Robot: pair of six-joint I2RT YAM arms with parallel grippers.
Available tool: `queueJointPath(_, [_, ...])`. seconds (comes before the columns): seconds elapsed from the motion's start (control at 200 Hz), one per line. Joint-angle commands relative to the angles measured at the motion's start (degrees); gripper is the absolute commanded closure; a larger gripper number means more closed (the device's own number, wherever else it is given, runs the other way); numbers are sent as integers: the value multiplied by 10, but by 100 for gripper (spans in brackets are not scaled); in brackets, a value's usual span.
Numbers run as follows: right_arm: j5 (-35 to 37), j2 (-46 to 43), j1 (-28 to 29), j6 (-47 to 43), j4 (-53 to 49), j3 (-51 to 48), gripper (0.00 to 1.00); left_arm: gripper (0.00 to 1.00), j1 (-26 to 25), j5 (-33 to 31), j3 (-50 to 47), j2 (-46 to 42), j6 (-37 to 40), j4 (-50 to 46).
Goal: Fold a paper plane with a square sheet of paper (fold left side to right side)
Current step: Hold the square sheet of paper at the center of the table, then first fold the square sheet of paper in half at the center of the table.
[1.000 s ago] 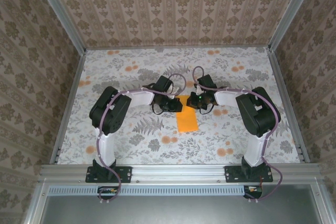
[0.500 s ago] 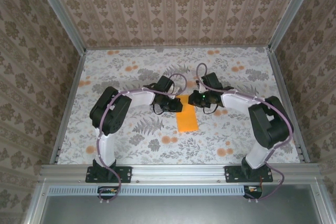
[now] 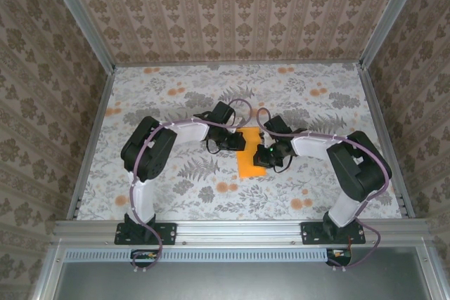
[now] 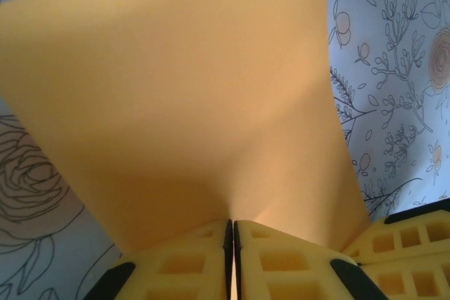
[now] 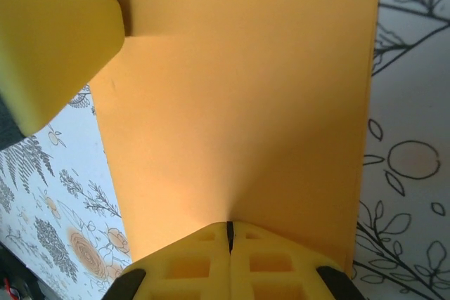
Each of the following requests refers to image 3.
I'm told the orange square paper sheet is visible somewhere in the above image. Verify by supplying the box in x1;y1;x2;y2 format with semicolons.
236;126;269;178

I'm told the floral table cover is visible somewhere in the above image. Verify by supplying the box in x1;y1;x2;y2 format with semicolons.
75;63;405;222

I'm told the grey metal panel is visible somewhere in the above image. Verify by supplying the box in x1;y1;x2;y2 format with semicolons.
52;261;435;300

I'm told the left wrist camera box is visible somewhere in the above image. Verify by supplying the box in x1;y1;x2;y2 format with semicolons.
210;100;238;126

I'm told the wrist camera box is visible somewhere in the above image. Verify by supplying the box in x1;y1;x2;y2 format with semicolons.
210;100;238;126
263;115;293;136

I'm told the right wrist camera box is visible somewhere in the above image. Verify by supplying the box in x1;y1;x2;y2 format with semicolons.
263;115;293;136

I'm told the long aluminium mounting rail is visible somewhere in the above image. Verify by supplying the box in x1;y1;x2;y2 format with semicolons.
52;219;432;245

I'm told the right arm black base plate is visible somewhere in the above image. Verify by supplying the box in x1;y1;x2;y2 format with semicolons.
300;221;366;245

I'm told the grey slotted cable duct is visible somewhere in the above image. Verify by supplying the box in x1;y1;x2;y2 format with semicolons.
65;247;333;263

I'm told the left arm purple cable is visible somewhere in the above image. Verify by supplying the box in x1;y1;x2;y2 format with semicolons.
129;98;254;275

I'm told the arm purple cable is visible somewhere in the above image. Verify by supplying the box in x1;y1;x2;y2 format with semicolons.
255;107;393;275
129;98;254;275

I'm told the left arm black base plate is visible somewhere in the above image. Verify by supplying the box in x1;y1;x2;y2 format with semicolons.
115;221;177;245

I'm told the aluminium side rail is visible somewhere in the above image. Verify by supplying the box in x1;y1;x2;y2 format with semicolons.
65;66;117;220
357;64;416;219

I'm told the black cable outlet with wires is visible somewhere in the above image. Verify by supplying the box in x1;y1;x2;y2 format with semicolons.
326;247;352;268
130;249;160;268

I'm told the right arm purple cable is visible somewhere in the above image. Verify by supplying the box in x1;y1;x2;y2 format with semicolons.
255;107;393;275

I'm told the aluminium corner post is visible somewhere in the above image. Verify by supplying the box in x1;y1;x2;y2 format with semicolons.
41;0;117;72
359;0;429;71

